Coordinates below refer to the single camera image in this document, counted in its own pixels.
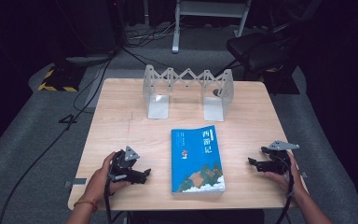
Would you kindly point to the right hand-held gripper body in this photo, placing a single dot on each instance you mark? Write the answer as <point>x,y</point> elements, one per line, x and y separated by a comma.
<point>281,161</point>

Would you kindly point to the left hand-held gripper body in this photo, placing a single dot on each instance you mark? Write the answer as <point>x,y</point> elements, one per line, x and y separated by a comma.
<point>122,165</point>

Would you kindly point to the blue book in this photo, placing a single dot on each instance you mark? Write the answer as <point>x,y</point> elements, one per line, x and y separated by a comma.
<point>195,161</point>

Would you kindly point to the person's right hand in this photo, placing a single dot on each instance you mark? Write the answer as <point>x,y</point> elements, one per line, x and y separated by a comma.
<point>296,183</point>

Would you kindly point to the person's left hand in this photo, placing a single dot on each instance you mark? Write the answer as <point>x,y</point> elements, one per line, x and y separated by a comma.
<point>98,183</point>

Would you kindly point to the grey tape strip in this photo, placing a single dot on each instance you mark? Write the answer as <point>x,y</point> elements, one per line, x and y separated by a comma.
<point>76,181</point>
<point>304,174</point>

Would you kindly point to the grey expandable metal bookend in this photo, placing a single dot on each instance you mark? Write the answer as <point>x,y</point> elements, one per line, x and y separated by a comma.
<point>158,105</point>

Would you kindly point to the black chair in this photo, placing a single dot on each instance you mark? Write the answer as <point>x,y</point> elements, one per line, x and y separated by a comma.
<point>261,51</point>

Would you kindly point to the black yellow striped base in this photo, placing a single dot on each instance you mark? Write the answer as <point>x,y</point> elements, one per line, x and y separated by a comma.
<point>62,79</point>

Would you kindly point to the black equipment stand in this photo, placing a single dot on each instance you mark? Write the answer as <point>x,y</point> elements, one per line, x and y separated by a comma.
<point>87,28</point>

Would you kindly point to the white metal desk frame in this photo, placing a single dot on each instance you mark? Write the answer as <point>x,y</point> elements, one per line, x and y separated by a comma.
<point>176,34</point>

